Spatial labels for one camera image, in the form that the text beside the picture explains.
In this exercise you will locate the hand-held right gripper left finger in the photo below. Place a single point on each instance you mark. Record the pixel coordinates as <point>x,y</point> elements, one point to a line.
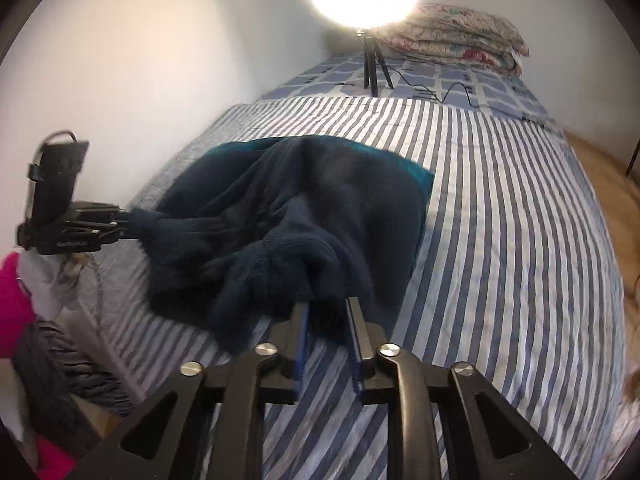
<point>302,350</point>

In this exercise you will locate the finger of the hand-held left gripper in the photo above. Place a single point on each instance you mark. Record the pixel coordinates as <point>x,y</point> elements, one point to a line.
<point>100,210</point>
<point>112,230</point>

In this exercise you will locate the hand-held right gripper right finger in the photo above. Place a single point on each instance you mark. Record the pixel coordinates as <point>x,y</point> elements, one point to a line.
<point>356,355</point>

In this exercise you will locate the teal plaid fleece jacket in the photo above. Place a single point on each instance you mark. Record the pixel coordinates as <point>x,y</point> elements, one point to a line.
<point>325,200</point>

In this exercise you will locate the person's left forearm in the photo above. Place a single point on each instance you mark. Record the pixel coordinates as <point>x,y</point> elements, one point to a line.
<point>12,310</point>

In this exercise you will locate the person's left hand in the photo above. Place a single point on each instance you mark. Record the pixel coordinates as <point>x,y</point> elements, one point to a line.
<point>45,285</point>

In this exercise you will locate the person's grey striped pants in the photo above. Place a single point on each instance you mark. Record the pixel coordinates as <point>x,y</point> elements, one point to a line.
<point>65,370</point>

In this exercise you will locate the black tripod stand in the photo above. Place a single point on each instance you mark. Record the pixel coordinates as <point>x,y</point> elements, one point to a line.
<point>372,65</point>

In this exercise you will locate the folded floral quilt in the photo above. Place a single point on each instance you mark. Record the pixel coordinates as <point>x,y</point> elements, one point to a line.
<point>460,35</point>

